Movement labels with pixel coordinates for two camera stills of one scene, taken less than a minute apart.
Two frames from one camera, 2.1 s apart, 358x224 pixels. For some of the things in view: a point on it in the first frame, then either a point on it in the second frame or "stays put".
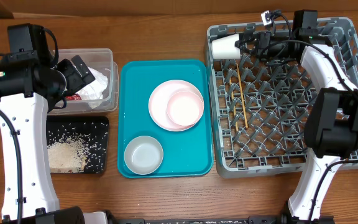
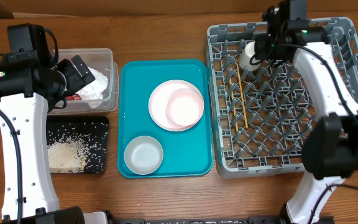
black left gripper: [78, 81] stays put
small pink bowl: [185, 108] stays put
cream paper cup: [224, 47] -> [245, 56]
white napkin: [92, 93] stays put
